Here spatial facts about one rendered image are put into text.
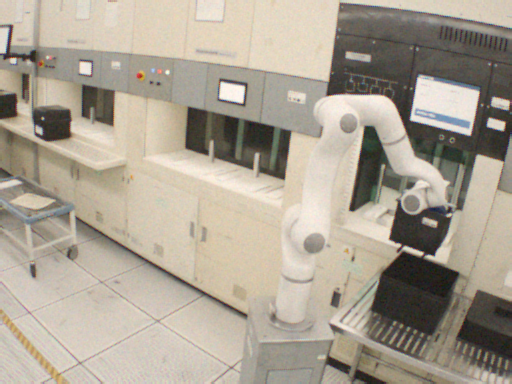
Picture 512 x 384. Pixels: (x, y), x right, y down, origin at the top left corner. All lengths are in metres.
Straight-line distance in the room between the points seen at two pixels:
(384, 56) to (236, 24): 0.86
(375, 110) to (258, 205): 1.23
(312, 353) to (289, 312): 0.18
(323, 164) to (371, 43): 0.85
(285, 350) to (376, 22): 1.44
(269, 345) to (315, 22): 1.48
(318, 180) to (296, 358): 0.66
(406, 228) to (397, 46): 0.80
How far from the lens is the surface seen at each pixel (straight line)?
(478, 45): 1.90
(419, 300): 1.66
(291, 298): 1.51
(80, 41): 3.62
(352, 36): 2.05
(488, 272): 2.05
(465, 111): 1.90
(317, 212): 1.35
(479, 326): 1.71
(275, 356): 1.56
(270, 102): 2.25
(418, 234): 1.77
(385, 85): 1.98
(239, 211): 2.51
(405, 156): 1.44
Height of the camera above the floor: 1.71
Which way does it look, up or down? 20 degrees down
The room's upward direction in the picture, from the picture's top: 7 degrees clockwise
